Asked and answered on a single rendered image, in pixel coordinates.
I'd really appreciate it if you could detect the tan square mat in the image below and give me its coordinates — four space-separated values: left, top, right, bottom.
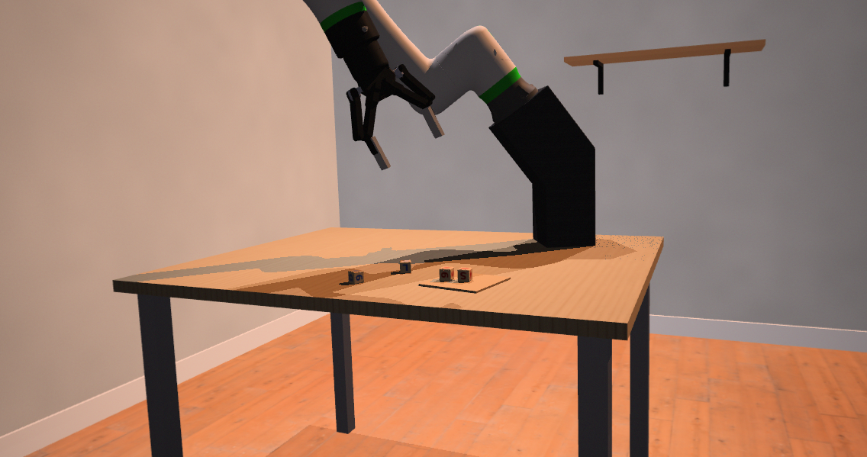
419 272 511 293

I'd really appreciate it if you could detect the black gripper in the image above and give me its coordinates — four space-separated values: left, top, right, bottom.
343 40 444 170

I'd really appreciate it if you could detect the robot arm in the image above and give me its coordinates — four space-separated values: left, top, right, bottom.
303 0 538 124

